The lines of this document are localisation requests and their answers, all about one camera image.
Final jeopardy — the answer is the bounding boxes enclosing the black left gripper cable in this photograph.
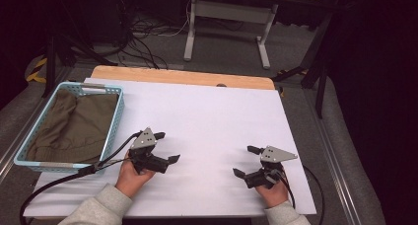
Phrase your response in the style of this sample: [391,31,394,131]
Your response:
[18,130,143,225]

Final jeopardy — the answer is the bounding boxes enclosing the person's right hand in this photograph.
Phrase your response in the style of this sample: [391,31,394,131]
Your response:
[254,180,290,209]

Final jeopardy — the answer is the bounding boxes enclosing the olive green pants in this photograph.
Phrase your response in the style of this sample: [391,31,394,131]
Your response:
[26,88,119,165]

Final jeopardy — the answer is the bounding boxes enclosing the light blue plastic basket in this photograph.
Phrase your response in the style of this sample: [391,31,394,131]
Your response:
[13,81,125,174]

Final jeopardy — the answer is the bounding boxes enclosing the black tripod stand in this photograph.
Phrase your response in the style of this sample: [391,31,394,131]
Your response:
[41,32,118,99]

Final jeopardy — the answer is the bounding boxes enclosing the yellow black hazard tape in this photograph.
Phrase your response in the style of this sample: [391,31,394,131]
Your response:
[26,56,49,85]

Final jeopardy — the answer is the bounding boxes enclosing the person's left hand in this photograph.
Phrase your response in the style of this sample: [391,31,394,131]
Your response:
[114,150,157,199]

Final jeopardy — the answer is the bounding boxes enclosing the white board cover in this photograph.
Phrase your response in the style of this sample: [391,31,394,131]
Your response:
[23,77,317,219]

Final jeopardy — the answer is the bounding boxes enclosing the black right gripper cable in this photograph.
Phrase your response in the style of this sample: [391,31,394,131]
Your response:
[281,165,325,225]

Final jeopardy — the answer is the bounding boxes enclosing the metal floor rail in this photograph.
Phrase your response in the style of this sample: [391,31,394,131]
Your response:
[0,95,50,184]
[302,86,364,225]

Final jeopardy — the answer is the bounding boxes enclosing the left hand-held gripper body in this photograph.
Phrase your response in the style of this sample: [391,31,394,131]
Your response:
[127,126,171,176]

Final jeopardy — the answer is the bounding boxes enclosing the white metal desk frame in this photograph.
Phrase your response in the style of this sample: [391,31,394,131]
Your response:
[182,0,280,70]

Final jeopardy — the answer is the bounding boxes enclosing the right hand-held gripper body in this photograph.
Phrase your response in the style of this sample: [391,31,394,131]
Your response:
[244,145,299,190]

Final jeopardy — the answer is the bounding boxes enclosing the black metal stand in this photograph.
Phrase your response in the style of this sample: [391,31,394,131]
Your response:
[271,12,333,119]

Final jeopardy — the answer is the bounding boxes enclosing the wooden table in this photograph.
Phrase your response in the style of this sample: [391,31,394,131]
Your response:
[90,65,276,91]

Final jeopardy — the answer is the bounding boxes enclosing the tangle of floor cables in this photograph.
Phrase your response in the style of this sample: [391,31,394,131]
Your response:
[112,0,193,70]

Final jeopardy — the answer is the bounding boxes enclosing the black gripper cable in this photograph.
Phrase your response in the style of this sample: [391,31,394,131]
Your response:
[281,165,325,225]
[18,130,143,225]

